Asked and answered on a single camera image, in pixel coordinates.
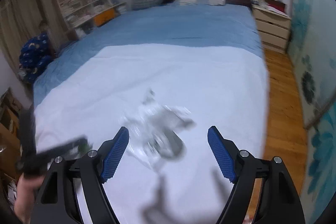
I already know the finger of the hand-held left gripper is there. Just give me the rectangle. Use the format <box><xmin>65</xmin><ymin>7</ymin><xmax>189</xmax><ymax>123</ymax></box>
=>
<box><xmin>35</xmin><ymin>136</ymin><xmax>89</xmax><ymax>162</ymax></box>

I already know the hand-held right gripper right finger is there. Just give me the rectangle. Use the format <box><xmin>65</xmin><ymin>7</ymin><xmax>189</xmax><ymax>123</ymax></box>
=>
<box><xmin>207</xmin><ymin>126</ymin><xmax>306</xmax><ymax>224</ymax></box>

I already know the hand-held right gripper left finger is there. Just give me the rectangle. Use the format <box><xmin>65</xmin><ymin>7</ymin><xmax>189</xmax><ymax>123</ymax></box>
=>
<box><xmin>30</xmin><ymin>126</ymin><xmax>130</xmax><ymax>224</ymax></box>

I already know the small green wrapper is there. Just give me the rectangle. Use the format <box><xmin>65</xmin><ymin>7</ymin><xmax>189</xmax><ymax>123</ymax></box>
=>
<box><xmin>67</xmin><ymin>142</ymin><xmax>94</xmax><ymax>159</ymax></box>

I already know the white plastic mailer bag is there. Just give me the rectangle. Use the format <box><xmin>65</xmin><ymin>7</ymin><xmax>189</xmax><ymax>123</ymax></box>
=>
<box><xmin>123</xmin><ymin>88</ymin><xmax>197</xmax><ymax>169</ymax></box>

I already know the person's left hand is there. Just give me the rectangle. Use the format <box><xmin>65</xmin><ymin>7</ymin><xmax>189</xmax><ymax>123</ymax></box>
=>
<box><xmin>14</xmin><ymin>175</ymin><xmax>44</xmax><ymax>223</ymax></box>

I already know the cluttered wooden shelf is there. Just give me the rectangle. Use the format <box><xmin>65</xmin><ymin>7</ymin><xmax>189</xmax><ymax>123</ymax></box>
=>
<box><xmin>0</xmin><ymin>88</ymin><xmax>23</xmax><ymax>180</ymax></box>

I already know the blue star-print garment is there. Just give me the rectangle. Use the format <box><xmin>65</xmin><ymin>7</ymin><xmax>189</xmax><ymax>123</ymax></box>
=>
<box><xmin>18</xmin><ymin>31</ymin><xmax>51</xmax><ymax>83</ymax></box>

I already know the white bed sheet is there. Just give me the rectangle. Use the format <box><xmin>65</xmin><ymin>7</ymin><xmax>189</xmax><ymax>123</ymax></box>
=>
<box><xmin>33</xmin><ymin>43</ymin><xmax>269</xmax><ymax>224</ymax></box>

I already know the floral sliding wardrobe door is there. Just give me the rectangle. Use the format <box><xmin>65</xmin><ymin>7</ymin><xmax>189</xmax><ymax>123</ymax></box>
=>
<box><xmin>286</xmin><ymin>0</ymin><xmax>336</xmax><ymax>127</ymax></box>
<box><xmin>302</xmin><ymin>105</ymin><xmax>336</xmax><ymax>224</ymax></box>

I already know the beige curtain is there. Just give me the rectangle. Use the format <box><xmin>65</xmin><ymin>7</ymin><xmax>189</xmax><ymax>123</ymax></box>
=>
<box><xmin>0</xmin><ymin>0</ymin><xmax>57</xmax><ymax>77</ymax></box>

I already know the bed with blue sheet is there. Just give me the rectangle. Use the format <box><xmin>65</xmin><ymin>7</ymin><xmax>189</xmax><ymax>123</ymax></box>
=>
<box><xmin>33</xmin><ymin>4</ymin><xmax>264</xmax><ymax>106</ymax></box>

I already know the light wooden nightstand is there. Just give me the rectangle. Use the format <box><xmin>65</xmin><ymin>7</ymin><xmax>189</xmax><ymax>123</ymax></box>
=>
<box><xmin>252</xmin><ymin>2</ymin><xmax>292</xmax><ymax>54</ymax></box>

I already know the orange drawer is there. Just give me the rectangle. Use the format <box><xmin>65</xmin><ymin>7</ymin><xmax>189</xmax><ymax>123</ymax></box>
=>
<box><xmin>93</xmin><ymin>9</ymin><xmax>116</xmax><ymax>26</ymax></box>

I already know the plaid pillow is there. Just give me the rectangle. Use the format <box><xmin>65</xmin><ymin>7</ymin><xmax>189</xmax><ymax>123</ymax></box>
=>
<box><xmin>131</xmin><ymin>0</ymin><xmax>164</xmax><ymax>11</ymax></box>

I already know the red box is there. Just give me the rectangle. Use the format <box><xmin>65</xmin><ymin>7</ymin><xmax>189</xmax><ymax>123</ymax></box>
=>
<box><xmin>264</xmin><ymin>0</ymin><xmax>286</xmax><ymax>13</ymax></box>

